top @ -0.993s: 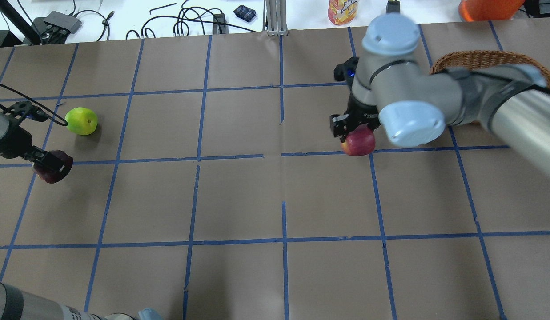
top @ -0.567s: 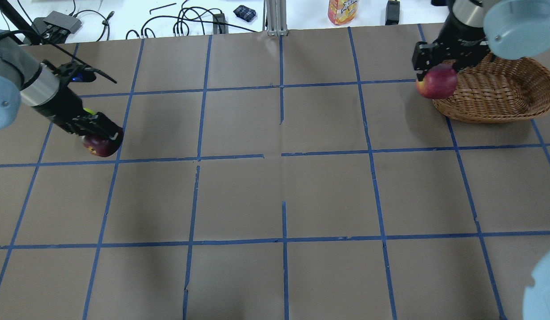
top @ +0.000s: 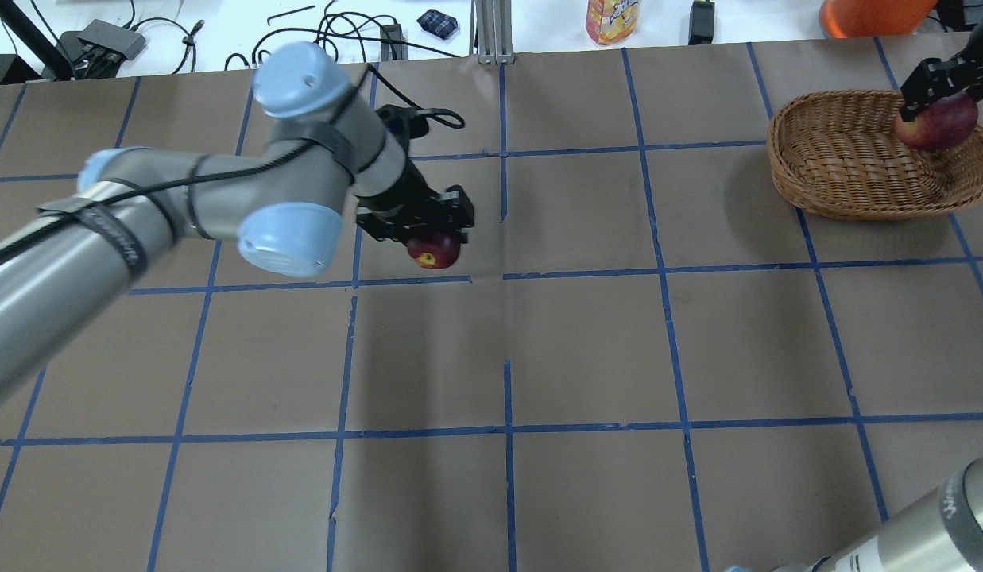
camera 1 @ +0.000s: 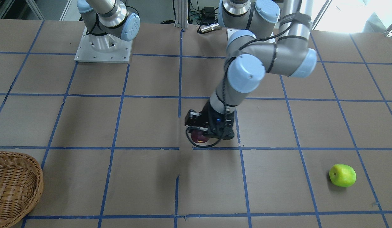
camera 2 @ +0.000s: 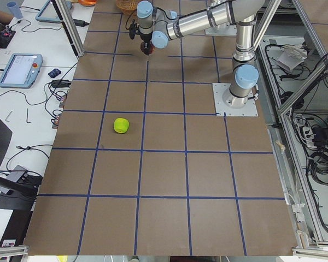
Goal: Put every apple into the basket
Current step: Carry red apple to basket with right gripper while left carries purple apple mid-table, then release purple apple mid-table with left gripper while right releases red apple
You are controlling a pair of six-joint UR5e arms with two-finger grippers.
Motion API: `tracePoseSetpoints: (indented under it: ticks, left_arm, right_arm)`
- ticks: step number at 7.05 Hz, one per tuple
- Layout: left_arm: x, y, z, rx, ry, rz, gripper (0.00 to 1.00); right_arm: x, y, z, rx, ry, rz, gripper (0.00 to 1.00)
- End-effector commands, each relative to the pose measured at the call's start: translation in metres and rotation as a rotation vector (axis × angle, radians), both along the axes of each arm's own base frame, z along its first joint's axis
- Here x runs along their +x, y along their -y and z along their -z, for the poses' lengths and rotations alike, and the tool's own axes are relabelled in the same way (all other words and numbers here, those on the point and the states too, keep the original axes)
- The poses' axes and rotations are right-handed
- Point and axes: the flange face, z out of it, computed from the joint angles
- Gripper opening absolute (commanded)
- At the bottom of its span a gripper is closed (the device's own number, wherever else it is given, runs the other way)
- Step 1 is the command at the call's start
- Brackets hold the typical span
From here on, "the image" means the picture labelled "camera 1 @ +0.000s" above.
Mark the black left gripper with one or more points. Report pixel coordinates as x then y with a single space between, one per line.
207 119

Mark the aluminium frame post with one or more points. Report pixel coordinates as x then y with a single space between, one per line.
181 14

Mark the woven wicker basket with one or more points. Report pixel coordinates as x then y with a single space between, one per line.
21 186

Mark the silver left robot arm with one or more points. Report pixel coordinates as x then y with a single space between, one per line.
267 39

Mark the dark purple apple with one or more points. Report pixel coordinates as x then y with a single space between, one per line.
198 137

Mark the green apple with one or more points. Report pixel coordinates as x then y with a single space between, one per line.
342 175

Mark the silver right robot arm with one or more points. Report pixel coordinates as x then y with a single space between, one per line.
103 17

